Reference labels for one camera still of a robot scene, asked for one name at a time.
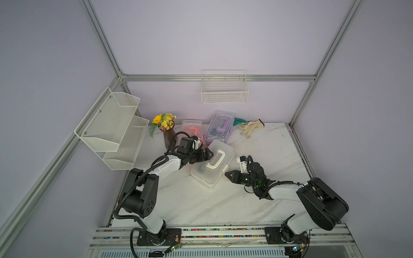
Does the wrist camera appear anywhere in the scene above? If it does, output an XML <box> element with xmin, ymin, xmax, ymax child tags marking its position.
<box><xmin>236</xmin><ymin>156</ymin><xmax>249</xmax><ymax>174</ymax></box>
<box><xmin>176</xmin><ymin>136</ymin><xmax>201</xmax><ymax>154</ymax></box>

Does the white wire wall basket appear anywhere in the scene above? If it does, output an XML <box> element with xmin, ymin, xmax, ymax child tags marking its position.
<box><xmin>201</xmin><ymin>69</ymin><xmax>249</xmax><ymax>104</ymax></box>

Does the pink toolbox with clear lid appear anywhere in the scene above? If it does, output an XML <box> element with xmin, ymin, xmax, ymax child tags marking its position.
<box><xmin>181</xmin><ymin>120</ymin><xmax>205</xmax><ymax>145</ymax></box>

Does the purple toolbox with clear lid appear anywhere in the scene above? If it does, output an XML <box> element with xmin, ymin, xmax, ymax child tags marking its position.
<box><xmin>204</xmin><ymin>110</ymin><xmax>235</xmax><ymax>145</ymax></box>

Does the green work glove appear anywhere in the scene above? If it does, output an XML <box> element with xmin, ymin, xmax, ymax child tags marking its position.
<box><xmin>233</xmin><ymin>118</ymin><xmax>248</xmax><ymax>126</ymax></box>

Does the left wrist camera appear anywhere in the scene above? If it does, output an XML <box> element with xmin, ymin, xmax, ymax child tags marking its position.
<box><xmin>176</xmin><ymin>136</ymin><xmax>201</xmax><ymax>154</ymax></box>

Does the white mesh two-tier shelf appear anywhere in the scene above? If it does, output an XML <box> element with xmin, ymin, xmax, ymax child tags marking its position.
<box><xmin>74</xmin><ymin>88</ymin><xmax>149</xmax><ymax>170</ymax></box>

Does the white toolbox with clear lid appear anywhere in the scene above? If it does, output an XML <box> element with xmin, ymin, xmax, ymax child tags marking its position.
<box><xmin>190</xmin><ymin>140</ymin><xmax>235</xmax><ymax>189</ymax></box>

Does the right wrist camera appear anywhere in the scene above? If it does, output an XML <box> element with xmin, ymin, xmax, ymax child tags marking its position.
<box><xmin>236</xmin><ymin>156</ymin><xmax>249</xmax><ymax>174</ymax></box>

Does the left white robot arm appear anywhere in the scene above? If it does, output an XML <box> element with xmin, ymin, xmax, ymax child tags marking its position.
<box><xmin>113</xmin><ymin>131</ymin><xmax>215</xmax><ymax>258</ymax></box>

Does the beige work glove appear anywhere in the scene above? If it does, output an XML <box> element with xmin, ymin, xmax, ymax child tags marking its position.
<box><xmin>238</xmin><ymin>119</ymin><xmax>265</xmax><ymax>139</ymax></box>

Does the glass vase with yellow flowers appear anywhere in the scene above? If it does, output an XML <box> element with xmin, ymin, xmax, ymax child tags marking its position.
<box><xmin>149</xmin><ymin>114</ymin><xmax>177</xmax><ymax>150</ymax></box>

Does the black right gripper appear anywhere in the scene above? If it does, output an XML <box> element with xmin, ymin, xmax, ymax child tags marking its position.
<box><xmin>225</xmin><ymin>169</ymin><xmax>258</xmax><ymax>187</ymax></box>

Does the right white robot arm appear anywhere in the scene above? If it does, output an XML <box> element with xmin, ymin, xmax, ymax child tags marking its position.
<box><xmin>224</xmin><ymin>158</ymin><xmax>349</xmax><ymax>247</ymax></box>

